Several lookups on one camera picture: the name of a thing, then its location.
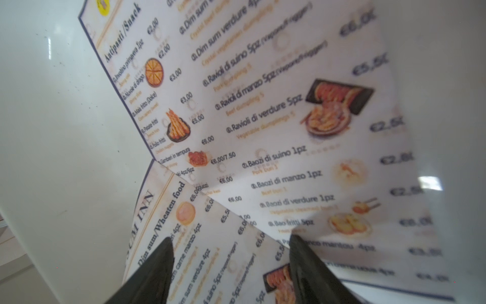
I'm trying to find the white plastic tray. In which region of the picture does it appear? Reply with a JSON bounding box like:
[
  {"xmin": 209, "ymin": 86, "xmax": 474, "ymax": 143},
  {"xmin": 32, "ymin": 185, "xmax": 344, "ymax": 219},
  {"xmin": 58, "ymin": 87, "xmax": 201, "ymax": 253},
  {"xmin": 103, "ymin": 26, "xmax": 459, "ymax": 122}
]
[{"xmin": 1, "ymin": 1, "xmax": 485, "ymax": 303}]

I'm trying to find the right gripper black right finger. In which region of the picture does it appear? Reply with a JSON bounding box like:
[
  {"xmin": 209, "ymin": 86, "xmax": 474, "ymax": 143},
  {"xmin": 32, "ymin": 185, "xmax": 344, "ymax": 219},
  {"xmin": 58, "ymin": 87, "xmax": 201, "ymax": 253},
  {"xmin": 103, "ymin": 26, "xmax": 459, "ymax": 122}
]
[{"xmin": 290, "ymin": 235, "xmax": 360, "ymax": 304}]

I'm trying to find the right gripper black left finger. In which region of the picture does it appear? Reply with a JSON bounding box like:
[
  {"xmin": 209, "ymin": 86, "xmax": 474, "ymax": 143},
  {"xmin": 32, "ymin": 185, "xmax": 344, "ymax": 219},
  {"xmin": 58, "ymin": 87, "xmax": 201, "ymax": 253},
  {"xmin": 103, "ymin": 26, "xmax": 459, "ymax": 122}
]
[{"xmin": 106, "ymin": 238, "xmax": 175, "ymax": 304}]

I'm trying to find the dim sum inn menu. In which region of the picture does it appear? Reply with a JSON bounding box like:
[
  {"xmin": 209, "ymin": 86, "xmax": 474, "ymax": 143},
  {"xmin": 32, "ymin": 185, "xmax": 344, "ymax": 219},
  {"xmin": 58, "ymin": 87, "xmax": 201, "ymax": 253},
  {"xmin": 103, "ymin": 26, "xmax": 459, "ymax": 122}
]
[
  {"xmin": 124, "ymin": 161, "xmax": 296, "ymax": 303},
  {"xmin": 79, "ymin": 1, "xmax": 454, "ymax": 302}
]

